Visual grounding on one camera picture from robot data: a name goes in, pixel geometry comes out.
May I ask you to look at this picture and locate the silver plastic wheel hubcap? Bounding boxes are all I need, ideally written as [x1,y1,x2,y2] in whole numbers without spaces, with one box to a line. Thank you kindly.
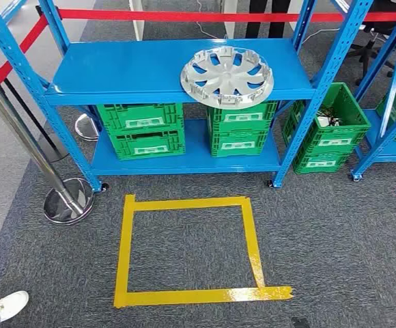
[180,45,275,109]

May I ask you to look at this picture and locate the blue metal shelf rack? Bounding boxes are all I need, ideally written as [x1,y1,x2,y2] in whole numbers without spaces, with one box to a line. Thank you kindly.
[0,0,374,193]
[349,0,396,183]

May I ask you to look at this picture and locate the long red barrier belt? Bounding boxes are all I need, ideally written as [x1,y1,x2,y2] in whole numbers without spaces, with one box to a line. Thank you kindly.
[58,8,396,23]

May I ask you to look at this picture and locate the person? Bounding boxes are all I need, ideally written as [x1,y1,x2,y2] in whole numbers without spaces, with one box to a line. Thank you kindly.
[245,0,291,40]

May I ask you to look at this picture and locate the white table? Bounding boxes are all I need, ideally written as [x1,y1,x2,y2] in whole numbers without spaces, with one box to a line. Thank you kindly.
[128,0,236,42]

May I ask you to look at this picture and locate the black office chair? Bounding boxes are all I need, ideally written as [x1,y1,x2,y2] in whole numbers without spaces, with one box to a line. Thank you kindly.
[346,0,396,87]

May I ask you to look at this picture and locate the short red barrier belt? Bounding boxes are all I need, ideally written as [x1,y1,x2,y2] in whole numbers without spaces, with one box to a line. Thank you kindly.
[0,16,48,85]

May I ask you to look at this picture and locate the person's foot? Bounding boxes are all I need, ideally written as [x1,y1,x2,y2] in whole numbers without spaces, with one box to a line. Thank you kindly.
[0,290,30,328]

